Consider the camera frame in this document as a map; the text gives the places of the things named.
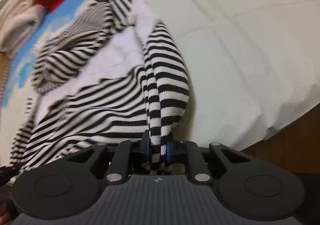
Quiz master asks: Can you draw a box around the striped and white hooded shirt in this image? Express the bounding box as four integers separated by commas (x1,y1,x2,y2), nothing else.
9,0,190,177

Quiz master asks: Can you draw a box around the blue and white patterned bedsheet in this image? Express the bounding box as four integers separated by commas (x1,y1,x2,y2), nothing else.
0,0,320,187

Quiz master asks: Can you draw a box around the folded white quilt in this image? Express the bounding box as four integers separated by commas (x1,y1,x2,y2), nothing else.
0,0,48,52

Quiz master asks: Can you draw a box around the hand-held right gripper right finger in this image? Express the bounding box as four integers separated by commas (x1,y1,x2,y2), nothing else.
165,135,247,183

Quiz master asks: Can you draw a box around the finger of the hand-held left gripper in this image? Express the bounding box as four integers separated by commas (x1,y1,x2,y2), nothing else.
0,163,22,187

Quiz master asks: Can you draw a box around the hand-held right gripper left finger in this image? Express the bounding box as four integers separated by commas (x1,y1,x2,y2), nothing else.
66,130,152,182

